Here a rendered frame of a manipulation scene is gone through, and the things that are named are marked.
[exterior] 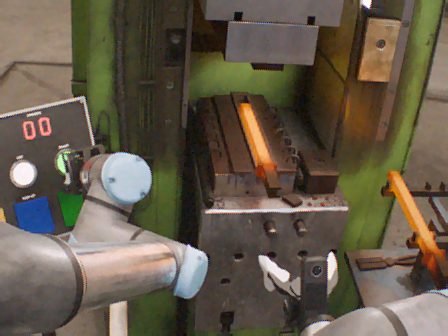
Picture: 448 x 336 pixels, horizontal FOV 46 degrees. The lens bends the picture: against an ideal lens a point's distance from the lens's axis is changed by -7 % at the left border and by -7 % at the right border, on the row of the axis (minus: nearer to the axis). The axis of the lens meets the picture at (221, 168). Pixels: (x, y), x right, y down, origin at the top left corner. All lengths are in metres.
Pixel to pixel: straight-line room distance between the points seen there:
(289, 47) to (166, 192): 0.56
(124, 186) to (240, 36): 0.49
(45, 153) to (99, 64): 0.29
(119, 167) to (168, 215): 0.78
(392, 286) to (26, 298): 1.22
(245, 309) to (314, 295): 0.63
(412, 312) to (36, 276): 0.40
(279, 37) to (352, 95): 0.35
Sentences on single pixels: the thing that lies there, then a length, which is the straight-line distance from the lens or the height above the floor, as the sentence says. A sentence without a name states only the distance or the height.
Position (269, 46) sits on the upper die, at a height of 1.31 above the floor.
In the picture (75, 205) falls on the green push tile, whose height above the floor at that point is 1.01.
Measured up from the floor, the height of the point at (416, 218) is 0.97.
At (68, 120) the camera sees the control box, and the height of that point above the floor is 1.16.
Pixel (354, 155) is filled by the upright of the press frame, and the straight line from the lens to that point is 1.59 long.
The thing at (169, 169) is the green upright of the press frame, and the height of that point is 0.90.
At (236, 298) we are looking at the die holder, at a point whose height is 0.61.
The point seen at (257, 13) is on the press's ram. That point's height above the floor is 1.39.
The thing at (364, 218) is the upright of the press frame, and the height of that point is 0.72.
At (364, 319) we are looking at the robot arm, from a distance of 0.61.
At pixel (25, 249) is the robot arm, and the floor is 1.41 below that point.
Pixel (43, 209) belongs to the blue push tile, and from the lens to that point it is 1.18.
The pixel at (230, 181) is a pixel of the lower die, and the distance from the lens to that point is 1.37.
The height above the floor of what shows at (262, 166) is 1.01.
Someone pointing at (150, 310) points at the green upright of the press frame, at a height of 0.35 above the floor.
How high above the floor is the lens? 1.73
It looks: 33 degrees down
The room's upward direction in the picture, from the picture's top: 5 degrees clockwise
